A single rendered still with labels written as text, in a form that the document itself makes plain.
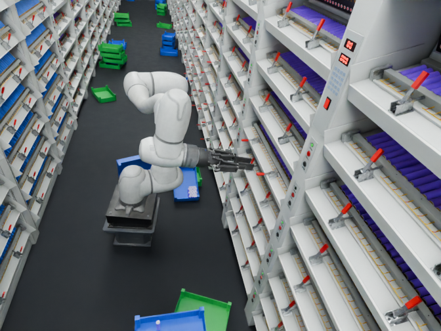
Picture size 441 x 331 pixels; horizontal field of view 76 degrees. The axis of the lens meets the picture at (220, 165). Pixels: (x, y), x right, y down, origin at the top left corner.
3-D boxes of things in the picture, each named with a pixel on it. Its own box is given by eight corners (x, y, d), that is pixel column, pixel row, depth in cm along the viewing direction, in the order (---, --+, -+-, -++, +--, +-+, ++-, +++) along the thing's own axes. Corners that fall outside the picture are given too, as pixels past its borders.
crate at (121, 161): (118, 178, 245) (121, 184, 240) (116, 159, 232) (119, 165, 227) (152, 169, 258) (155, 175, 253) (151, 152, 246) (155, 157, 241)
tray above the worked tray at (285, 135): (294, 180, 106) (293, 152, 97) (250, 104, 152) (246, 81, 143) (346, 165, 106) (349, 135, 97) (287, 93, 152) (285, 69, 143)
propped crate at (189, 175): (198, 200, 235) (199, 196, 228) (174, 201, 231) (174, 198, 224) (195, 168, 249) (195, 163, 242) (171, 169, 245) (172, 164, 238)
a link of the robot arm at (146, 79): (126, 81, 131) (155, 80, 136) (119, 65, 143) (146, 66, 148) (126, 106, 139) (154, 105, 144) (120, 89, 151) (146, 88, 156)
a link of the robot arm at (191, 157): (180, 171, 106) (195, 173, 108) (185, 152, 101) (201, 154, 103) (178, 157, 113) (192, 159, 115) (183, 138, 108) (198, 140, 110)
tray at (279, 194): (281, 214, 118) (280, 199, 112) (244, 134, 164) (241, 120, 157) (328, 200, 118) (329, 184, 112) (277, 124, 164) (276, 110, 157)
